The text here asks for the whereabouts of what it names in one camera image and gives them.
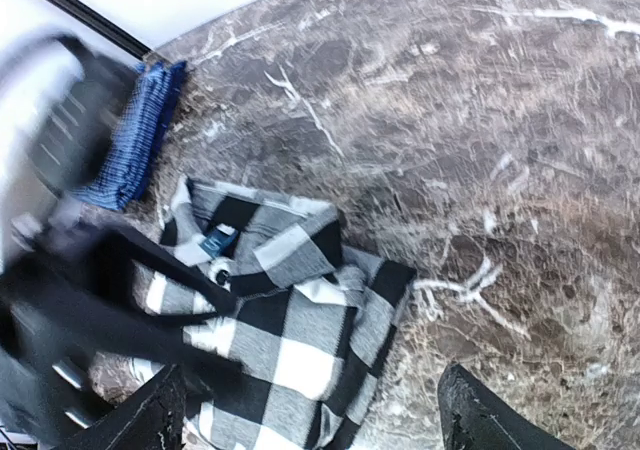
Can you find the black white plaid shirt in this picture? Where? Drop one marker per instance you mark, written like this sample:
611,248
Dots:
315,321

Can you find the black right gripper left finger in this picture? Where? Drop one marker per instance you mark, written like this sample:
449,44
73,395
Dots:
151,418

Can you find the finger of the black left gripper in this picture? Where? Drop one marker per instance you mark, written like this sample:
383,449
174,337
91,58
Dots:
150,300

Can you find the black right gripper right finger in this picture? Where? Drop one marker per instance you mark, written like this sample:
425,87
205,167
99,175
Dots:
474,417

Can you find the blue checked shirt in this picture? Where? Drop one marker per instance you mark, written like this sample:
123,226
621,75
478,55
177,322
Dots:
126,173

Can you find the black left corner post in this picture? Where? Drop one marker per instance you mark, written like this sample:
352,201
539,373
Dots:
103,27

